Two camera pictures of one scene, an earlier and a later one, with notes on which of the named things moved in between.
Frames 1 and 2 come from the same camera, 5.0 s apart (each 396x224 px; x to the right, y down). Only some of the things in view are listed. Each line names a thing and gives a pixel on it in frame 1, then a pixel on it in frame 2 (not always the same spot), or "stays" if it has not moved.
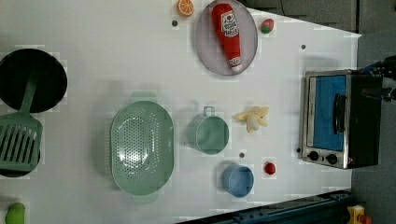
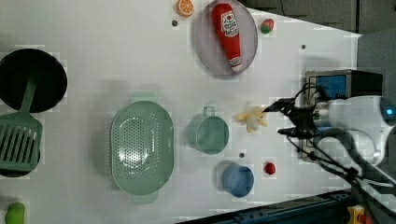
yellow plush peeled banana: [252, 118] stays
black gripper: [384, 68] to [303, 118]
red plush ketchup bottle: [226, 28] stays
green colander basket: [142, 147] stays
